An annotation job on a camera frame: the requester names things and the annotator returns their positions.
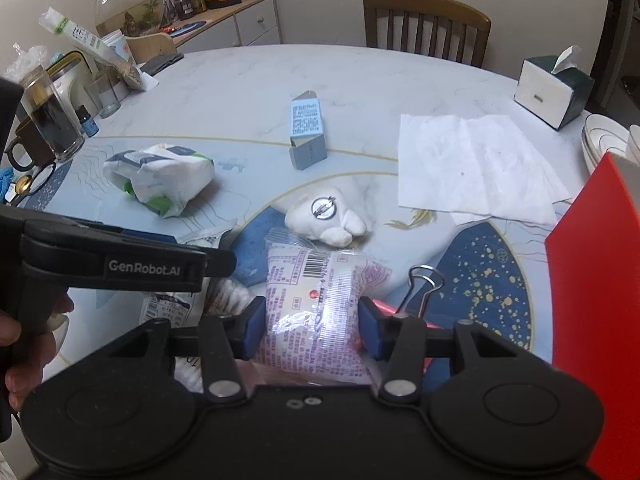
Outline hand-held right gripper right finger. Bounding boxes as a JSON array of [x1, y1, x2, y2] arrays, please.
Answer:
[[357, 296, 543, 405]]

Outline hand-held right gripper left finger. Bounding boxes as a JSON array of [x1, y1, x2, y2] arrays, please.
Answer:
[[102, 296, 266, 403]]

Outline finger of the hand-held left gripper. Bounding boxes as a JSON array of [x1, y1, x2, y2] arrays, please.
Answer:
[[175, 243, 237, 279]]

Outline cotton swab pack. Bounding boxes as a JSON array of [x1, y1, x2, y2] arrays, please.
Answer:
[[200, 276, 252, 322]]

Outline purple snack packet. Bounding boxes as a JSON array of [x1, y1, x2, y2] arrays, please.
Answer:
[[252, 227, 394, 387]]

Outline silver printed packet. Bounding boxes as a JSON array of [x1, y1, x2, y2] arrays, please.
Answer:
[[139, 227, 236, 326]]

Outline white and blue tissue pack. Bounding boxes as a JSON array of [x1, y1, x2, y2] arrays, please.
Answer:
[[102, 143, 216, 219]]

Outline white cotton pad pack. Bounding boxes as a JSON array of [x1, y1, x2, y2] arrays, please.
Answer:
[[284, 189, 369, 249]]

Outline red and white cardboard box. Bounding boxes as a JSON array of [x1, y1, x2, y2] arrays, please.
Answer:
[[545, 152, 640, 480]]

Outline person's left hand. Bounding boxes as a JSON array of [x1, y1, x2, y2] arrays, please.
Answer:
[[0, 294, 76, 413]]

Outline black binder clip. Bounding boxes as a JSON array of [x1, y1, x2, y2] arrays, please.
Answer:
[[406, 265, 447, 322]]

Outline black-framed eyeglasses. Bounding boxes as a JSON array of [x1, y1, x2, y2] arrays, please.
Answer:
[[9, 161, 58, 207]]

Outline brown mug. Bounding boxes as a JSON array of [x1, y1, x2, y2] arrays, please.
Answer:
[[4, 119, 57, 174]]

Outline small blue bottle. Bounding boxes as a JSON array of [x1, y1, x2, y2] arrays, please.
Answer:
[[75, 105, 99, 137]]

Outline glass of dark liquid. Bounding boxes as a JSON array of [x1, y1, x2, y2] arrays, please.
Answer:
[[20, 67, 86, 164]]

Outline small blue carton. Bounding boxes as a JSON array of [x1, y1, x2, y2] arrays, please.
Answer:
[[288, 90, 329, 170]]

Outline empty drinking glass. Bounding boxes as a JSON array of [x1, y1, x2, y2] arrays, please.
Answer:
[[83, 72, 123, 120]]

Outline white electric kettle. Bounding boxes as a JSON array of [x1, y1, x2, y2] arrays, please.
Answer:
[[46, 50, 102, 127]]

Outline white paper towel sheets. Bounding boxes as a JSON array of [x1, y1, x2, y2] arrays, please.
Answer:
[[397, 113, 572, 226]]

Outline dark folded cloth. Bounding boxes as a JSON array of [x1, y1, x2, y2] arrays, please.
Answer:
[[141, 52, 184, 75]]

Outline crumpled clear plastic bag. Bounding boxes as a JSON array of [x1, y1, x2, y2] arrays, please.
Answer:
[[4, 43, 52, 84]]

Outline clear bag of nuts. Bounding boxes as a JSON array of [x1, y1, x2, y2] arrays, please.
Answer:
[[38, 7, 147, 93]]

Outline grey sideboard cabinet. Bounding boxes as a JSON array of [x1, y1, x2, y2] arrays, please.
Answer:
[[169, 0, 284, 57]]

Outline round glass fishbowl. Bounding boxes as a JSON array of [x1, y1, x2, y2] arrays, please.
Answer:
[[93, 0, 166, 39]]

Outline dark green tissue box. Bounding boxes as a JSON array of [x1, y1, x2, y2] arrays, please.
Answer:
[[513, 45, 596, 131]]

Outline wooden chair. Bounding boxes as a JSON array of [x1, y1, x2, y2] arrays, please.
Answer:
[[363, 0, 492, 69]]

